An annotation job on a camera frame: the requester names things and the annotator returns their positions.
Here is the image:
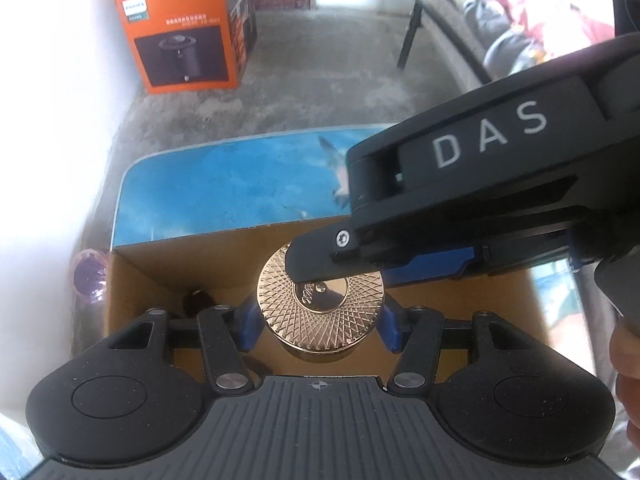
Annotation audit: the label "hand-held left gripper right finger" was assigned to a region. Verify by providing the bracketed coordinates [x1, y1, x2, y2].
[377, 299, 540, 395]

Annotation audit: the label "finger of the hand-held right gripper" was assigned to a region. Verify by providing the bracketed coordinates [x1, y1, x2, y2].
[286, 75, 622, 287]
[386, 231, 602, 289]

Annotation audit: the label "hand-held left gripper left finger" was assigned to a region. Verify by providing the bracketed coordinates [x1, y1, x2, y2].
[106, 294, 262, 395]

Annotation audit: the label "black rounded object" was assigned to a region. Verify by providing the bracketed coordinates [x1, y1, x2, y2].
[183, 287, 217, 318]

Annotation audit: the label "gold round tin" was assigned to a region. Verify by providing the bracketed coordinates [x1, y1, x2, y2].
[255, 241, 387, 362]

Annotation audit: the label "brown cardboard box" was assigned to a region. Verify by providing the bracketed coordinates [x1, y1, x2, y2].
[104, 216, 553, 387]

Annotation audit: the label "person's right hand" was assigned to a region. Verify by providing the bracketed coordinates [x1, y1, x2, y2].
[608, 319, 640, 437]

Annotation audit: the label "pink and red clothes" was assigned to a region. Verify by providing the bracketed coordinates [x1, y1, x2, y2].
[474, 0, 617, 57]

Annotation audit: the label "grey garment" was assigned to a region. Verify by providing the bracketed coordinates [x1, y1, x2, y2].
[482, 24, 553, 82]

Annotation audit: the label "purple plastic item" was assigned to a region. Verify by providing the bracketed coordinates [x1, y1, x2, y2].
[72, 248, 112, 304]

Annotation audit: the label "grey bench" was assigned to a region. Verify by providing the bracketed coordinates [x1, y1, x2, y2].
[397, 0, 501, 87]

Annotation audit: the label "orange product box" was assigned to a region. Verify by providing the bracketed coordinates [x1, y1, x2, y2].
[112, 0, 259, 94]

